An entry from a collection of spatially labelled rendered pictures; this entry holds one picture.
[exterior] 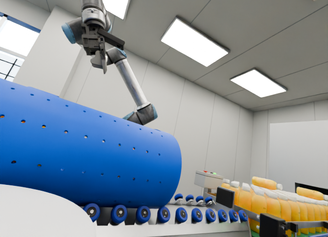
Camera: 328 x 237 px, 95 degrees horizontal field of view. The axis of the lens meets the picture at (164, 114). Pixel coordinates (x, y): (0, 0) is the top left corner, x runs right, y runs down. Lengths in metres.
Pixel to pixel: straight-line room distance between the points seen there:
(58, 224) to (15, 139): 0.22
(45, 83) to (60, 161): 2.96
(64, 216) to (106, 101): 3.30
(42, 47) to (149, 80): 2.12
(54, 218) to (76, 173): 0.18
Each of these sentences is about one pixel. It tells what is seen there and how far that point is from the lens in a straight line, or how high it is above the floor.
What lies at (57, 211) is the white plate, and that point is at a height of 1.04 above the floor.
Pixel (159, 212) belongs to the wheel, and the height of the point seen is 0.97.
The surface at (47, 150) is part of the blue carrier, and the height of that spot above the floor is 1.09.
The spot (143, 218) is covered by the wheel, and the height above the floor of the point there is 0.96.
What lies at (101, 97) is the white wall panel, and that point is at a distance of 3.51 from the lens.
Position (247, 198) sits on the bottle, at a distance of 1.01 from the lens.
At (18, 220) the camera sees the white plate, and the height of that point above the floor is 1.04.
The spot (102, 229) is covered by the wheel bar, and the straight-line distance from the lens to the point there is 0.50.
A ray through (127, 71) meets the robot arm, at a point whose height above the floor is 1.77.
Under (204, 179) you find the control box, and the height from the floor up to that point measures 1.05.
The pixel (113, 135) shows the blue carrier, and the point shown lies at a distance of 0.43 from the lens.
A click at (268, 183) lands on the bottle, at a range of 1.43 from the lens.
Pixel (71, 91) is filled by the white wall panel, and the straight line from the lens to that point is 3.54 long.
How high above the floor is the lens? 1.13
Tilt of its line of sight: 16 degrees up
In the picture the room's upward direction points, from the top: 13 degrees clockwise
